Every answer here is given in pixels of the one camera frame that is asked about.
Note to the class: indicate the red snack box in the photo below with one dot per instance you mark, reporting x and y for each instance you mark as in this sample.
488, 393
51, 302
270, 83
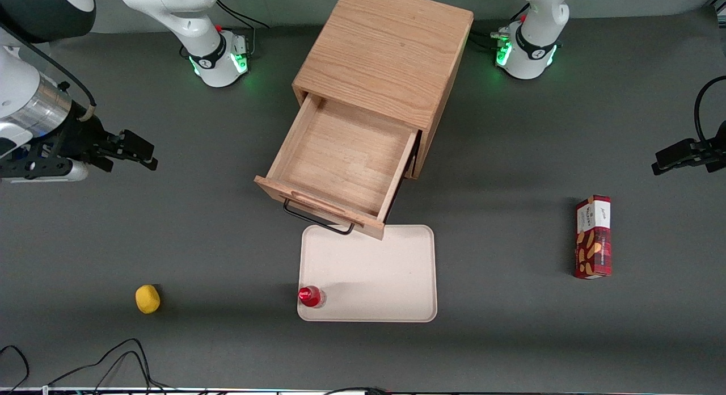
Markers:
593, 239

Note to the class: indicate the black camera clamp mount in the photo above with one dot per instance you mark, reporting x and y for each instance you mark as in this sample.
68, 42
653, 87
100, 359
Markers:
683, 154

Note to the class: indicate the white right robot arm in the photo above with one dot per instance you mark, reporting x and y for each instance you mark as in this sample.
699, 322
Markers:
193, 20

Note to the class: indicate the wooden drawer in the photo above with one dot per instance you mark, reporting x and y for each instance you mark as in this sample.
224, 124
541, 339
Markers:
346, 156

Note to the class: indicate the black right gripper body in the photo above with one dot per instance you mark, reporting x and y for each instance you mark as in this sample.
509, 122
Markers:
84, 137

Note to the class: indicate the wooden drawer cabinet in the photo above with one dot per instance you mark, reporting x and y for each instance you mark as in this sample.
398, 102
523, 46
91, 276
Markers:
391, 49

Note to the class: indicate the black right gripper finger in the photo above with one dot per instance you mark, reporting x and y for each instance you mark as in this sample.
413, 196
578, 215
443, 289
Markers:
136, 145
127, 159

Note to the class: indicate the yellow lemon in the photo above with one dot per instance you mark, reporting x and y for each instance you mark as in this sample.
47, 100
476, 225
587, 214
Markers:
147, 299

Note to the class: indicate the white plastic tray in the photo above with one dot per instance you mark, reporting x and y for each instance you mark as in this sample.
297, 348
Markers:
374, 276

